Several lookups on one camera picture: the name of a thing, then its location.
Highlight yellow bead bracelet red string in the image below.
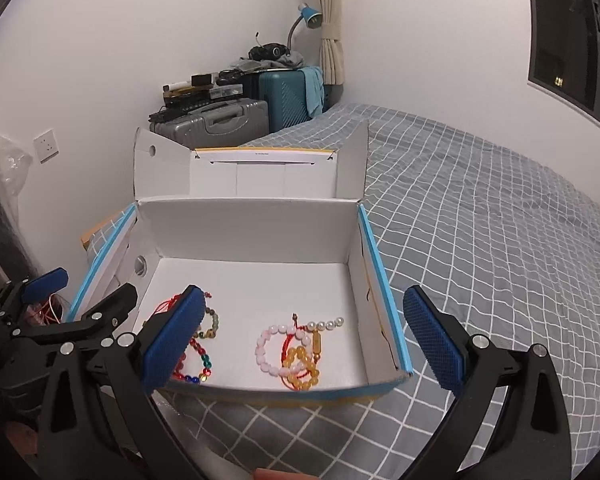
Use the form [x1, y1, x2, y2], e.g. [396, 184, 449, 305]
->
[280, 345, 322, 391]

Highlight red string bracelet gold tube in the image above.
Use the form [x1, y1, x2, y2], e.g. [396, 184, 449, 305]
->
[292, 314, 326, 363]

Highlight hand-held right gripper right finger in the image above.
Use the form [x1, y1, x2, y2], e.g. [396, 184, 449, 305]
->
[400, 284, 573, 480]

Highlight teal suitcase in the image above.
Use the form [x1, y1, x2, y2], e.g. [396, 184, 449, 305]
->
[252, 66, 326, 133]

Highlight wooden bed frame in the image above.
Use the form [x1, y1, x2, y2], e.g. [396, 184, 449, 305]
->
[80, 207, 131, 251]

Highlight green brown bead bracelet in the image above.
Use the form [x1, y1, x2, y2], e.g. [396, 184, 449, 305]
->
[152, 292, 221, 340]

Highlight white wall socket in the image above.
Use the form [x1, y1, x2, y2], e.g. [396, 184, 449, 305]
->
[32, 130, 60, 163]

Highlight person's left forearm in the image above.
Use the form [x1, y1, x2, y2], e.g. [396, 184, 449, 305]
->
[2, 420, 41, 461]

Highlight white pearl bracelet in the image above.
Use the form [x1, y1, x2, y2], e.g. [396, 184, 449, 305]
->
[307, 317, 345, 333]

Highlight multicoloured bead bracelet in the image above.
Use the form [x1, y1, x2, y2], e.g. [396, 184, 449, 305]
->
[172, 337, 215, 386]

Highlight pile of dark items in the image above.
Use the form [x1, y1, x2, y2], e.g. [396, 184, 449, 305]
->
[230, 45, 306, 73]

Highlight white cardboard box blue rim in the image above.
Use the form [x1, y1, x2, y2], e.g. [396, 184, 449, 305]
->
[62, 121, 413, 408]

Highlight pink bead bracelet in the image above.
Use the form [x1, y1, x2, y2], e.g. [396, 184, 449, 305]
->
[255, 324, 301, 378]

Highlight grey suitcase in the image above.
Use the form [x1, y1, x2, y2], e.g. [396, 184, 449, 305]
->
[150, 99, 271, 150]

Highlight light blue cloth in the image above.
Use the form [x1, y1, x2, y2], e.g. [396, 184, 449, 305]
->
[300, 66, 327, 116]

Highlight red wires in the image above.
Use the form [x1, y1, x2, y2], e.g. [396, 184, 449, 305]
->
[25, 295, 73, 326]

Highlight blue desk lamp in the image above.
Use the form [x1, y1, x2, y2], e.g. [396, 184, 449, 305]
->
[286, 2, 323, 58]

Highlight beige curtain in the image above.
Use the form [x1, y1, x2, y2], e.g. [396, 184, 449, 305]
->
[312, 0, 348, 106]

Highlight stack of flat boxes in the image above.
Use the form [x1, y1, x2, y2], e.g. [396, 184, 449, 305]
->
[150, 72, 246, 121]

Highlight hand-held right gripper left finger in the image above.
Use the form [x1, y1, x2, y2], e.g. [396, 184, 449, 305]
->
[37, 284, 206, 480]

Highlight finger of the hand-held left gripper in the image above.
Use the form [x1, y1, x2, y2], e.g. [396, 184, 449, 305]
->
[15, 282, 138, 348]
[0, 268, 70, 311]

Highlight dark window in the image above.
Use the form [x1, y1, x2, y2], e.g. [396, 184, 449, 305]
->
[525, 0, 600, 138]

